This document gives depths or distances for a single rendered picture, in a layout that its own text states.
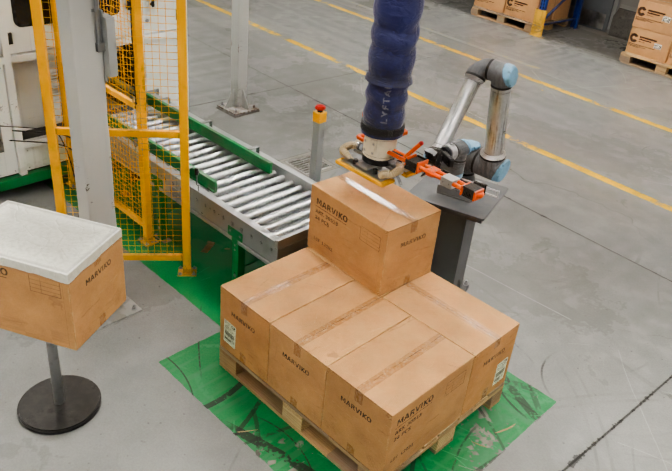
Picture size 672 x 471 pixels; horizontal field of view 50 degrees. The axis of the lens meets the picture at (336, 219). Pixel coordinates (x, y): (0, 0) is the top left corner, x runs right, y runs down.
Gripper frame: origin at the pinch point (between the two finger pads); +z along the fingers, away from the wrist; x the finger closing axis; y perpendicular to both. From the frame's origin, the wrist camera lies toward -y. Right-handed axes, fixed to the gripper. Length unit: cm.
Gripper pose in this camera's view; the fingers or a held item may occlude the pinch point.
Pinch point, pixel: (423, 164)
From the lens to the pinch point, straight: 358.7
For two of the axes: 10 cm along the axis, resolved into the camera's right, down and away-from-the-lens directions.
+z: -7.3, 2.9, -6.2
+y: -6.8, -4.2, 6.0
